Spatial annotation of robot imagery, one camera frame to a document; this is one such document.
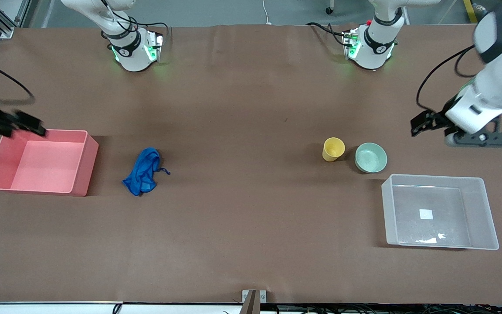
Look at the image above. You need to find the green bowl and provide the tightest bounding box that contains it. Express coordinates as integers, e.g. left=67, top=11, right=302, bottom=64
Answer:
left=354, top=142, right=388, bottom=174

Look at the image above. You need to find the yellow plastic cup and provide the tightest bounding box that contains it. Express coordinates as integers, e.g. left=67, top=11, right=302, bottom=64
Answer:
left=322, top=137, right=346, bottom=163

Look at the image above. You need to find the blue mesh cloth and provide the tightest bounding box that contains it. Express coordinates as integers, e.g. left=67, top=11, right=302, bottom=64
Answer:
left=122, top=147, right=171, bottom=197

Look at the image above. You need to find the clear plastic box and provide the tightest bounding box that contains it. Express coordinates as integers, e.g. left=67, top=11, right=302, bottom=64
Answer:
left=381, top=174, right=500, bottom=251

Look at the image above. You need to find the pink plastic bin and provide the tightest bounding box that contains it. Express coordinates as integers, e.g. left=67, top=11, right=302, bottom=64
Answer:
left=0, top=129, right=99, bottom=197

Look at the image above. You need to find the brown table cover sheet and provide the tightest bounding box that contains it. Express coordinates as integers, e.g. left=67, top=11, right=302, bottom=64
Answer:
left=0, top=24, right=502, bottom=305

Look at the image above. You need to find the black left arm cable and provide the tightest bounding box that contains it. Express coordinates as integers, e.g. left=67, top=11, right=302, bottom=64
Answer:
left=416, top=44, right=479, bottom=112

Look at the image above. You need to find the aluminium frame profile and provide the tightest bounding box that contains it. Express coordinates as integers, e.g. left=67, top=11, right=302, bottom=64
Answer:
left=0, top=0, right=32, bottom=40

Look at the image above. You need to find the black left base cable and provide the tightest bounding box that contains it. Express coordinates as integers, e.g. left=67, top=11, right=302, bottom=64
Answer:
left=306, top=21, right=348, bottom=48

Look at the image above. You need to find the black base cable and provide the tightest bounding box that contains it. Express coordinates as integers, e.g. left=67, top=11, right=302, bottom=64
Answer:
left=134, top=21, right=172, bottom=42
left=306, top=21, right=348, bottom=48

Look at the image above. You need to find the black right base cable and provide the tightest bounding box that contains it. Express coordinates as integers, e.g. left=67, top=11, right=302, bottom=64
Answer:
left=134, top=21, right=172, bottom=42

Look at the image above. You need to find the metal table edge bracket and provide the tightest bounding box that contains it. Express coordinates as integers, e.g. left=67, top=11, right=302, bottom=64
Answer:
left=241, top=290, right=267, bottom=314

